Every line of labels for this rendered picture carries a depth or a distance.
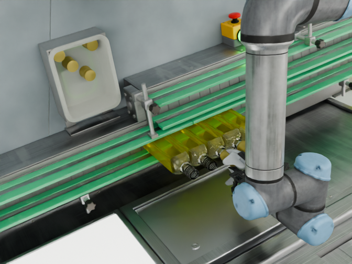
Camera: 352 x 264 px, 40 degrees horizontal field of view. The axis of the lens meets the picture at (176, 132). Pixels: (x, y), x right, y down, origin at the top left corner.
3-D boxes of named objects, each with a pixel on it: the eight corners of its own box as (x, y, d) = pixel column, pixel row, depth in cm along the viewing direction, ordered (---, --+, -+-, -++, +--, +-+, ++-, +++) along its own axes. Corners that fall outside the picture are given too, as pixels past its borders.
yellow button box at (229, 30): (221, 42, 165) (234, 47, 160) (219, 21, 162) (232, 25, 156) (238, 36, 168) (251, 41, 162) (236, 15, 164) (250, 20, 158)
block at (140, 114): (126, 115, 150) (136, 123, 144) (120, 88, 145) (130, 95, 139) (136, 111, 151) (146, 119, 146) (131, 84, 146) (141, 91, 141)
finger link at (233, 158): (212, 149, 128) (233, 170, 122) (231, 140, 130) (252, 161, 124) (212, 157, 130) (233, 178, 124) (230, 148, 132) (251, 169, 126)
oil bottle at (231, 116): (205, 121, 158) (246, 147, 141) (203, 106, 155) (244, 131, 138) (219, 114, 160) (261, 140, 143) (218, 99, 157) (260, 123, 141)
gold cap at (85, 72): (77, 67, 140) (83, 72, 137) (88, 63, 142) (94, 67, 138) (80, 78, 142) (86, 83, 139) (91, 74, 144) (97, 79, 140)
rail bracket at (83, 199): (72, 201, 144) (89, 225, 134) (66, 183, 141) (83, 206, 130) (85, 196, 146) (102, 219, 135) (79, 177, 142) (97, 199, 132)
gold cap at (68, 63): (59, 58, 137) (65, 62, 133) (72, 54, 138) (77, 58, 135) (63, 69, 139) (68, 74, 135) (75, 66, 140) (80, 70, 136)
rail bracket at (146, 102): (138, 129, 145) (157, 145, 135) (127, 77, 137) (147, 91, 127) (146, 125, 146) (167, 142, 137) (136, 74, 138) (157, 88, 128)
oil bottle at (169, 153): (142, 147, 149) (177, 179, 133) (139, 132, 146) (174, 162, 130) (158, 141, 151) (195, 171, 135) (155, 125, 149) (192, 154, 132)
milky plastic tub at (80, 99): (58, 114, 145) (68, 125, 138) (37, 43, 133) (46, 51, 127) (111, 95, 151) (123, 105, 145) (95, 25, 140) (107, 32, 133)
